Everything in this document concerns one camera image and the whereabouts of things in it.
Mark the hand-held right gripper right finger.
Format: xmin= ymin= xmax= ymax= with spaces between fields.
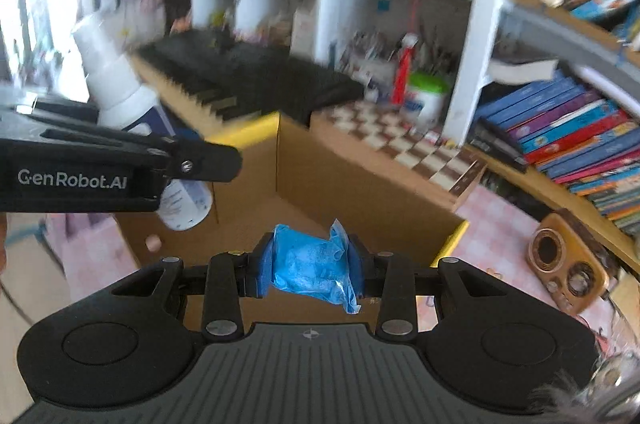
xmin=349 ymin=235 xmax=531 ymax=339

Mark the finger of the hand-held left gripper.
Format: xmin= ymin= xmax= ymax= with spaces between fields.
xmin=42 ymin=129 xmax=244 ymax=182
xmin=32 ymin=100 xmax=101 ymax=125

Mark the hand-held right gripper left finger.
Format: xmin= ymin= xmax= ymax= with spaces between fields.
xmin=107 ymin=229 xmax=277 ymax=340

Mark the blue packet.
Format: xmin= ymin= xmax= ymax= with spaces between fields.
xmin=270 ymin=218 xmax=362 ymax=315

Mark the white spray bottle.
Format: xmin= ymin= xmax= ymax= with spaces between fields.
xmin=70 ymin=11 xmax=213 ymax=232

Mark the yellow cardboard box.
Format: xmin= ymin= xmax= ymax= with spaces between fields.
xmin=112 ymin=111 xmax=471 ymax=335

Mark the black electronic keyboard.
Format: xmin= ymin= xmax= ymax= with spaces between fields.
xmin=132 ymin=28 xmax=366 ymax=125

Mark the wooden chessboard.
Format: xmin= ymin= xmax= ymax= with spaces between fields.
xmin=310 ymin=98 xmax=488 ymax=212

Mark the pink checked tablecloth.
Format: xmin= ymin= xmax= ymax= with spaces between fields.
xmin=45 ymin=184 xmax=640 ymax=355

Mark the white jar with green lid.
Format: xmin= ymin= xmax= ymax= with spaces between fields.
xmin=402 ymin=71 xmax=453 ymax=129

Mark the red tube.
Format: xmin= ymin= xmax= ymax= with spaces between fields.
xmin=392 ymin=34 xmax=418 ymax=104

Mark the brown retro radio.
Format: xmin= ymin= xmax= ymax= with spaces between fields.
xmin=525 ymin=211 xmax=611 ymax=317

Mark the row of colourful books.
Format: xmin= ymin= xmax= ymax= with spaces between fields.
xmin=470 ymin=74 xmax=640 ymax=235

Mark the white open book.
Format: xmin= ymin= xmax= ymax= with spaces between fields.
xmin=487 ymin=58 xmax=558 ymax=84

